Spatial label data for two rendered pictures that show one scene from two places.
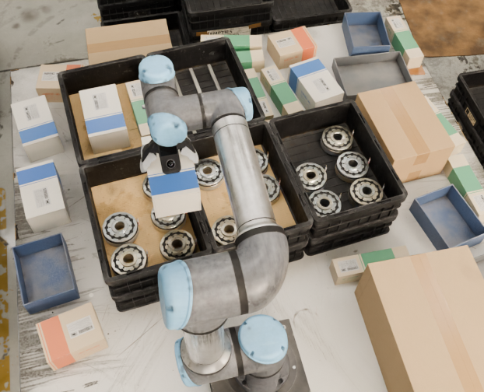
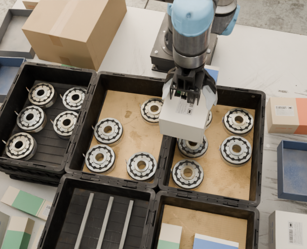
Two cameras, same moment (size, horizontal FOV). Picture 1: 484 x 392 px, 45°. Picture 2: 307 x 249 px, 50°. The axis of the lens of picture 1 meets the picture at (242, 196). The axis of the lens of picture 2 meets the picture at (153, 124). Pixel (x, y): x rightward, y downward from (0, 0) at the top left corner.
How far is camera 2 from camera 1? 1.45 m
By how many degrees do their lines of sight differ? 57
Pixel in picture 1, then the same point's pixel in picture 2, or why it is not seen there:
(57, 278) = (291, 168)
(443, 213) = (1, 90)
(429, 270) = (55, 25)
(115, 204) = (231, 180)
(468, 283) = (43, 11)
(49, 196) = (287, 230)
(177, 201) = not seen: hidden behind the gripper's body
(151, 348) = not seen: hidden behind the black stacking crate
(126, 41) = not seen: outside the picture
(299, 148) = (53, 158)
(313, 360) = (146, 51)
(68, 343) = (295, 103)
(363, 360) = (121, 40)
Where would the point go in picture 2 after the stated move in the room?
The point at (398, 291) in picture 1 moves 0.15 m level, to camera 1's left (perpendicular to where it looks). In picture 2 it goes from (83, 22) to (112, 35)
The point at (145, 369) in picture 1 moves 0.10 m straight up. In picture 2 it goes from (245, 85) to (250, 70)
